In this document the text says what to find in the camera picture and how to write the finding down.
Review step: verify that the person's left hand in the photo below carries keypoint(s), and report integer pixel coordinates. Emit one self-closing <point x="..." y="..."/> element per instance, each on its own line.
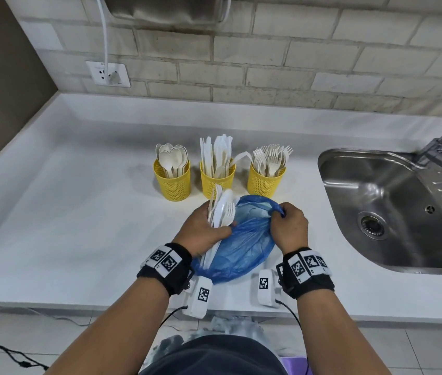
<point x="197" y="234"/>

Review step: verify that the person's right hand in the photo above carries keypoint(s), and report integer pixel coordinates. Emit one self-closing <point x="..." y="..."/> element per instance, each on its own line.
<point x="291" y="230"/>

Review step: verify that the bundle of white plastic cutlery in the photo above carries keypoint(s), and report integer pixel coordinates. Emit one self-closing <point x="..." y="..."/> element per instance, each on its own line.
<point x="221" y="208"/>

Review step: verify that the blue plastic bag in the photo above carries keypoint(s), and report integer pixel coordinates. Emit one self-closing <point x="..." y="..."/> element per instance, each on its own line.
<point x="244" y="246"/>

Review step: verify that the stack of white knives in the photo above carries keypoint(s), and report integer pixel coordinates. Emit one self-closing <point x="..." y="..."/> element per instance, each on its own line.
<point x="219" y="152"/>

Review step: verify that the white plastic knife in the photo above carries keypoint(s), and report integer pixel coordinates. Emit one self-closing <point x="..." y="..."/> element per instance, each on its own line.
<point x="242" y="156"/>

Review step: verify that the person's left forearm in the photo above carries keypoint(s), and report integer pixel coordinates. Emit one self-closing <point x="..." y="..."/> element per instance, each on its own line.
<point x="107" y="331"/>

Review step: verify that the person's right forearm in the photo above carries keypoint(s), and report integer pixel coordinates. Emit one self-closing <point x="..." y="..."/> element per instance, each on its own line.
<point x="338" y="335"/>

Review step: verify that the person's dark shorts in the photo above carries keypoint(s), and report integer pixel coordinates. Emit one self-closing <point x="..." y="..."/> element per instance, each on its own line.
<point x="213" y="357"/>

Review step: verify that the black left wristband with markers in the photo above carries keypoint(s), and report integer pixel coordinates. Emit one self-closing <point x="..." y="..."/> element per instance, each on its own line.
<point x="166" y="267"/>

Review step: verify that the black wristband with markers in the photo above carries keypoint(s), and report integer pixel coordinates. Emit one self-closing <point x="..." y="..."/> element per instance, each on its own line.
<point x="307" y="273"/>
<point x="166" y="267"/>

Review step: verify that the black right wristband with markers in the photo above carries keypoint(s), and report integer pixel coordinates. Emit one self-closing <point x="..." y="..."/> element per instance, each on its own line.
<point x="307" y="273"/>

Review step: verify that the stainless steel sink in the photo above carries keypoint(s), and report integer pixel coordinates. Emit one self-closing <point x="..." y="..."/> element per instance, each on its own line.
<point x="385" y="214"/>

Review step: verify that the grey shoe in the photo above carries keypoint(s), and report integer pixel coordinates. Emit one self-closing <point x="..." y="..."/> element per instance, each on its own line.
<point x="166" y="347"/>
<point x="236" y="328"/>

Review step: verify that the purple plastic stool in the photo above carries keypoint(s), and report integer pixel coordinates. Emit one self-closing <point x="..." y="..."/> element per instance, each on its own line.
<point x="295" y="367"/>

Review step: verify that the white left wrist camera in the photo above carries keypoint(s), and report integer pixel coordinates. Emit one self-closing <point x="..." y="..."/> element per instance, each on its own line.
<point x="201" y="296"/>

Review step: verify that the white wall socket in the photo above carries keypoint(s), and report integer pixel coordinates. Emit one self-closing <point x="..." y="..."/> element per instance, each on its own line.
<point x="95" y="74"/>

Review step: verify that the stainless steel wall appliance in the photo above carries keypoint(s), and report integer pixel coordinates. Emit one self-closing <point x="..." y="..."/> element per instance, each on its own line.
<point x="166" y="7"/>

